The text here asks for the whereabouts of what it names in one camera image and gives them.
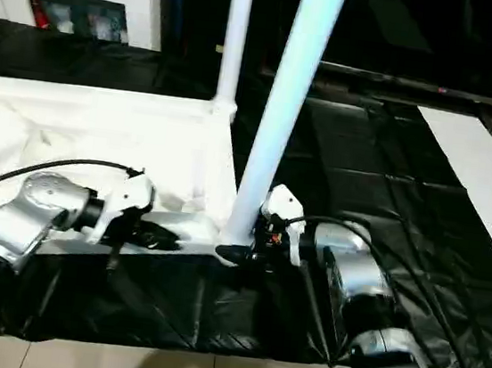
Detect white plastic table top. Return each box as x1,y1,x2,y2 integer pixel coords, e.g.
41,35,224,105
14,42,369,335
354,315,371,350
0,71,267,282

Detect white plastic table leg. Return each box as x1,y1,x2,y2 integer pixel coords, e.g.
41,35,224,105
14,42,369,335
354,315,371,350
218,0,350,258
210,0,255,123

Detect black plastic mat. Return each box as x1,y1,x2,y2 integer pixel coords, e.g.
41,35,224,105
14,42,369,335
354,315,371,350
0,18,492,368

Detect small bottles behind glass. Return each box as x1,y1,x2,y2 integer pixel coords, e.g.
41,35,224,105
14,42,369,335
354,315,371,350
24,0,133,45

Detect white paper sheet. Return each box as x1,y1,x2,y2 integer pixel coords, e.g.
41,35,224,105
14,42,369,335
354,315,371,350
397,104,492,287

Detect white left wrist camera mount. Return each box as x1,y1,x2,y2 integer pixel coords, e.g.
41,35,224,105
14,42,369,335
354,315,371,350
85,164,159,252

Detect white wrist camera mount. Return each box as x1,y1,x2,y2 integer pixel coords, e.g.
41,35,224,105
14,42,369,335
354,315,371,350
255,183,313,267
85,164,159,252

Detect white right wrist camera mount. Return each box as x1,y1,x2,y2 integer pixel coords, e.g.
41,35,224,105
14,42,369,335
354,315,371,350
255,183,313,267

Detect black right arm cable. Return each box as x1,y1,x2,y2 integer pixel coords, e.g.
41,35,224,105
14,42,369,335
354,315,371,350
259,209,492,368

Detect dark metal rail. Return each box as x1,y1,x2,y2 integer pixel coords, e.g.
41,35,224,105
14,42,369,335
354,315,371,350
312,60,492,110

